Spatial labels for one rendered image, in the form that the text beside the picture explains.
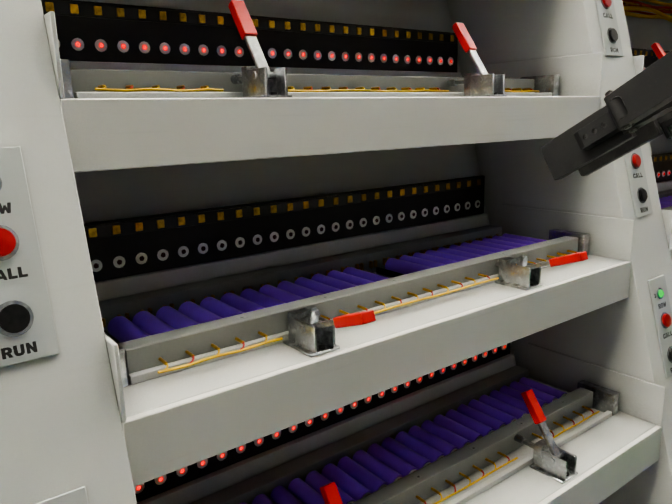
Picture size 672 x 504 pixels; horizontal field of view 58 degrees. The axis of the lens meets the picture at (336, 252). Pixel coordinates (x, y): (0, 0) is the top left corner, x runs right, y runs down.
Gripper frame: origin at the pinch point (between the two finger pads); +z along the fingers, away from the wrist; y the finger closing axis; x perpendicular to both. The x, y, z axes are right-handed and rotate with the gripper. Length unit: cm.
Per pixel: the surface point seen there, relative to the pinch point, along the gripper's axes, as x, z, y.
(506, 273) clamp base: 5.7, 18.1, -6.1
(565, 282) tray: 8.6, 15.7, -11.4
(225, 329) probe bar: 3.9, 19.5, 25.5
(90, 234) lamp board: -8.5, 28.1, 31.0
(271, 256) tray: -4.2, 30.3, 13.1
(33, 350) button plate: 3.3, 14.0, 39.5
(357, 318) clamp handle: 7.0, 10.2, 20.1
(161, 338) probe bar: 3.4, 19.8, 30.3
